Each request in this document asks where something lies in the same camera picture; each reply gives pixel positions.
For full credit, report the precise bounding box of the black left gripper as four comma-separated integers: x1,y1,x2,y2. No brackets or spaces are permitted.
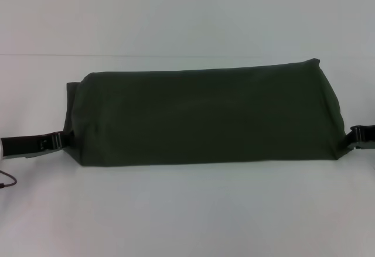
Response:
0,132,73,161

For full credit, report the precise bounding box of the dark green t-shirt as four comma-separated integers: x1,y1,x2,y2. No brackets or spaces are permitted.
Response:
63,59,353,169

